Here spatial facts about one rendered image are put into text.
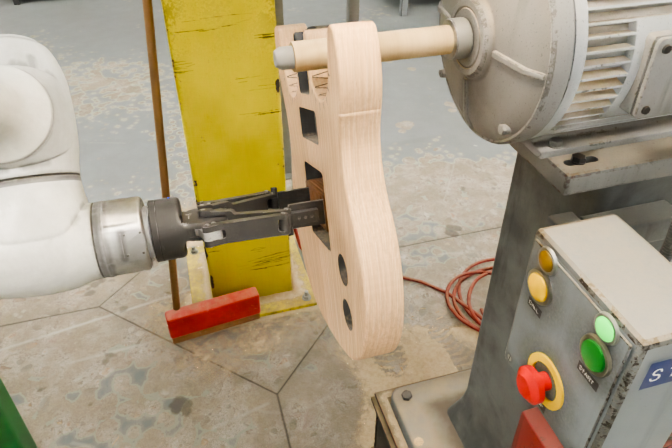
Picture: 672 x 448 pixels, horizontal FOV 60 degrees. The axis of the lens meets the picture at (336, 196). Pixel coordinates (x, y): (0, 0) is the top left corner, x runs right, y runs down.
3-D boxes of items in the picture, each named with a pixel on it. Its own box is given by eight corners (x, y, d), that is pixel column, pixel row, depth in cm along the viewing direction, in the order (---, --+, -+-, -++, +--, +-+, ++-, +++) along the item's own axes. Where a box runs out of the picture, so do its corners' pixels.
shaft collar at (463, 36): (454, 54, 69) (455, 14, 67) (472, 61, 65) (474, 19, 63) (438, 56, 69) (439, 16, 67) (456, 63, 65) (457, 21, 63)
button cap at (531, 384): (540, 375, 64) (548, 351, 62) (561, 405, 61) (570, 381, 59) (509, 383, 64) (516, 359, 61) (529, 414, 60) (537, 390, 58)
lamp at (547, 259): (537, 262, 59) (543, 239, 58) (554, 282, 57) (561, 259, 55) (531, 263, 59) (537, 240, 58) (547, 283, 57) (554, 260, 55)
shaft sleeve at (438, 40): (441, 51, 68) (442, 23, 67) (453, 56, 65) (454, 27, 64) (290, 69, 64) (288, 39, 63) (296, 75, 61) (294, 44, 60)
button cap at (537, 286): (537, 285, 62) (543, 264, 60) (553, 305, 59) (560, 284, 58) (525, 288, 61) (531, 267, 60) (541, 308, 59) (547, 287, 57)
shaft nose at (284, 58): (291, 66, 63) (289, 43, 62) (295, 70, 61) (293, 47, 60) (272, 68, 63) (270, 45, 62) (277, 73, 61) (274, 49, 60)
